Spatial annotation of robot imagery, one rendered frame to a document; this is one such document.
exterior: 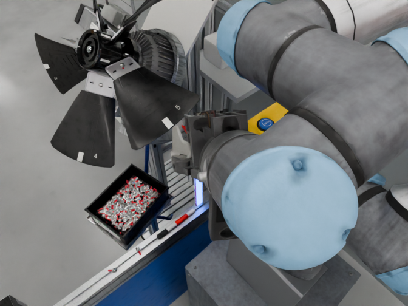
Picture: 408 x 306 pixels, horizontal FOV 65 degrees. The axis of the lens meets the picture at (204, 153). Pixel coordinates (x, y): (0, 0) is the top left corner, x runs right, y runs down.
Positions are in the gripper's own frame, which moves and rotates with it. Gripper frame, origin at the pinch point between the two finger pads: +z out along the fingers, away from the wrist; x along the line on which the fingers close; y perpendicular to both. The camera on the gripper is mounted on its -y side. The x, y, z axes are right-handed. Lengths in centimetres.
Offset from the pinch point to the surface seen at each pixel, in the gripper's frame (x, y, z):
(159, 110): 5.2, 6.2, 36.0
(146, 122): 9.2, 3.4, 35.3
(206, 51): -21, 27, 97
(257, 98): -48, 4, 113
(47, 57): 41, 27, 75
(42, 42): 42, 32, 73
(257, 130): -22.7, -2.7, 39.3
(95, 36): 21, 29, 50
